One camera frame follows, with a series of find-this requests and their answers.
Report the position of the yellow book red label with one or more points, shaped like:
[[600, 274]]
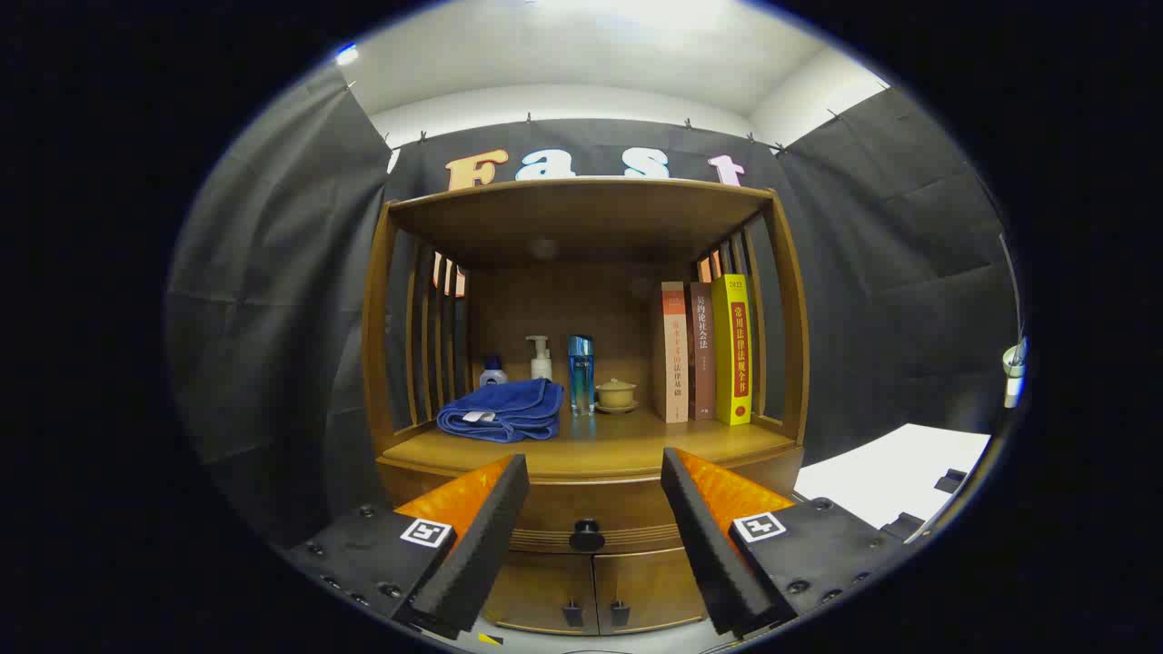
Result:
[[732, 354]]

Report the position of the white flat board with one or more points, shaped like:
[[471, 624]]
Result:
[[890, 472]]

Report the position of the wooden cabinet with slatted sides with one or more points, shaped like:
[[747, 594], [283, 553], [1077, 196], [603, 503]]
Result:
[[581, 227]]

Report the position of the black drawer knob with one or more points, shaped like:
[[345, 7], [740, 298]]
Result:
[[587, 536]]

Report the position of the wooden countertop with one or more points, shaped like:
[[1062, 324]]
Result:
[[618, 445]]

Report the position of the ceiling light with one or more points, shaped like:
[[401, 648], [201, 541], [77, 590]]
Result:
[[346, 54]]

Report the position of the small white fixture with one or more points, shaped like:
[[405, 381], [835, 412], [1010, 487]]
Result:
[[1014, 363]]

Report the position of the small white bottle blue cap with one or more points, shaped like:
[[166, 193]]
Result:
[[493, 374]]

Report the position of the brown book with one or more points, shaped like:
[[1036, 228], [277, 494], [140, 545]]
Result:
[[702, 363]]

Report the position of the wooden drawer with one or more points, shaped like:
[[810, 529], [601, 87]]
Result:
[[591, 504]]

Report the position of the wooden cabinet door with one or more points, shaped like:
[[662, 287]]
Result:
[[650, 586], [536, 590]]

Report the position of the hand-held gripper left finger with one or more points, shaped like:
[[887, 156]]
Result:
[[482, 545]]

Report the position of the black backdrop cloth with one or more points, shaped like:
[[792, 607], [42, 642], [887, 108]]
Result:
[[273, 272]]

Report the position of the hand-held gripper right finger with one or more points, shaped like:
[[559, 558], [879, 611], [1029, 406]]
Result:
[[709, 545]]

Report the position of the tall blue glass bottle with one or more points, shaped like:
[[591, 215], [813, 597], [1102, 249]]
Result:
[[581, 377]]

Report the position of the beige book orange band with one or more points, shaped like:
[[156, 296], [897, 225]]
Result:
[[674, 363]]

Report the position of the white pump bottle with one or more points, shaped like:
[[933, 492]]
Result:
[[541, 365]]

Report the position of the yellow lidded teacup with saucer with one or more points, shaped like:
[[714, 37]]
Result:
[[616, 395]]

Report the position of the blue folded towel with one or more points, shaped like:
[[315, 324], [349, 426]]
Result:
[[509, 409]]

